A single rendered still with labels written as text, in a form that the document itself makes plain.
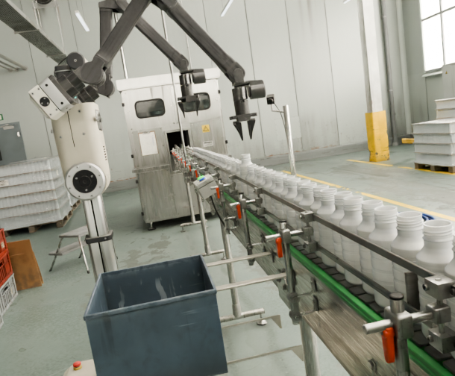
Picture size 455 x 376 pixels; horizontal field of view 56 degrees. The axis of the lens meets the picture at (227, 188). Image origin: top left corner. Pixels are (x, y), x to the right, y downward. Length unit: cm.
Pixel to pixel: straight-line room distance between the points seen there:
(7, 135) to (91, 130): 1023
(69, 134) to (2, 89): 1032
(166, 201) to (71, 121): 438
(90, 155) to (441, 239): 146
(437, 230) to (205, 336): 66
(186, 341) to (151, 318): 11
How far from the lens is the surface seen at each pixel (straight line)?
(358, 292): 84
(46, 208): 787
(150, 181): 607
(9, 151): 1203
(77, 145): 183
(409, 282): 68
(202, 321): 109
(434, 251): 64
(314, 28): 1268
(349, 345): 90
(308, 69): 1244
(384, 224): 73
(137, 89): 609
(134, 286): 137
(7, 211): 801
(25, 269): 475
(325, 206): 94
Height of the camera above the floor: 134
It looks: 9 degrees down
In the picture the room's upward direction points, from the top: 8 degrees counter-clockwise
